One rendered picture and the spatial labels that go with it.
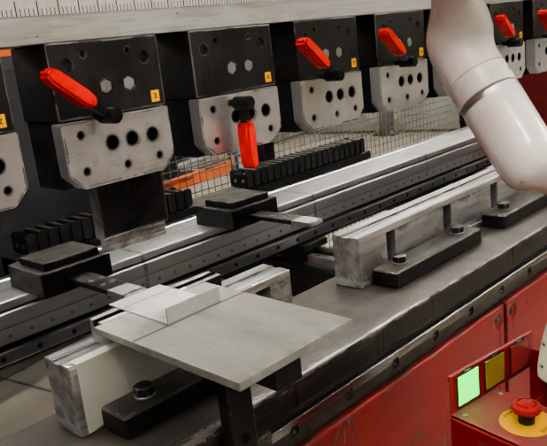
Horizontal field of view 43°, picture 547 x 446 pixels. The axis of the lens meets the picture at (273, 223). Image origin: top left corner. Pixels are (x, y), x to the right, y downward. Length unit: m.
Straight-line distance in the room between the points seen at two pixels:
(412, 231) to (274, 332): 0.62
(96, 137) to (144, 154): 0.07
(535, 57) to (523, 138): 0.76
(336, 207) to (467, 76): 0.64
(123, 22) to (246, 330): 0.39
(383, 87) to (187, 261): 0.47
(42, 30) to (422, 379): 0.81
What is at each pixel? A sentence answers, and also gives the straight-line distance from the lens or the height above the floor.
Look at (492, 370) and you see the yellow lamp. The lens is 1.10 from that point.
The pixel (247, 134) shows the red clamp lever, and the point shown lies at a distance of 0.94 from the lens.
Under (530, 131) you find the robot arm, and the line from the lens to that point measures 1.01.
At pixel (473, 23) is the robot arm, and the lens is 1.03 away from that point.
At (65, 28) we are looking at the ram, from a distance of 0.83.
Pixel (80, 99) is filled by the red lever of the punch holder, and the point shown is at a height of 1.28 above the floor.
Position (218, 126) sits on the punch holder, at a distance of 0.95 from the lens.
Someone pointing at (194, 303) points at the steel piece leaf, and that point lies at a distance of 0.88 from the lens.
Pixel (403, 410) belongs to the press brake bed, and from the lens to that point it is 1.21.
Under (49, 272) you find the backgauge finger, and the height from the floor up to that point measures 1.02.
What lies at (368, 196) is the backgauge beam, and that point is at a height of 0.93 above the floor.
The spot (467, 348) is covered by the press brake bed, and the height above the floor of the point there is 0.73.
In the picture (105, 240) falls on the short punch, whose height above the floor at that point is 1.10.
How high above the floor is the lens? 1.32
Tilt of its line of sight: 15 degrees down
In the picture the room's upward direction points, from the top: 6 degrees counter-clockwise
